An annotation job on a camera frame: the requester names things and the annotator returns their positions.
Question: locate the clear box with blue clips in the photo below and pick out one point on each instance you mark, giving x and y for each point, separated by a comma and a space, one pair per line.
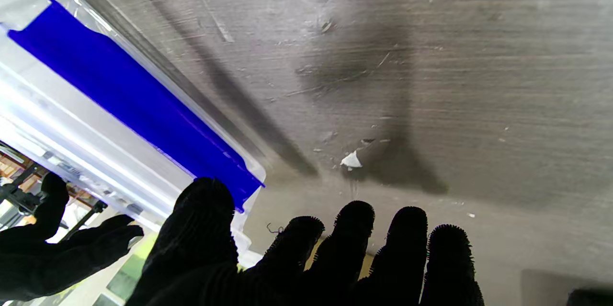
119, 105

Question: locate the small white scrap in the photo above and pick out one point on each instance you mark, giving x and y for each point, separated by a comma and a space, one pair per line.
352, 160

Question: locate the black plastic tray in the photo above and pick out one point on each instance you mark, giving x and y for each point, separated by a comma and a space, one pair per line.
591, 297

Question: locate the clear lid with blue label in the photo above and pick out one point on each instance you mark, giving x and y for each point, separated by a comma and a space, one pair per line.
72, 162

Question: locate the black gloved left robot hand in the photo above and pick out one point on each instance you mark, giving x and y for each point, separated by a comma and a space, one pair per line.
201, 253

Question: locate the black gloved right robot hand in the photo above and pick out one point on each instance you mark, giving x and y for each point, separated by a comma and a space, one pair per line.
57, 248

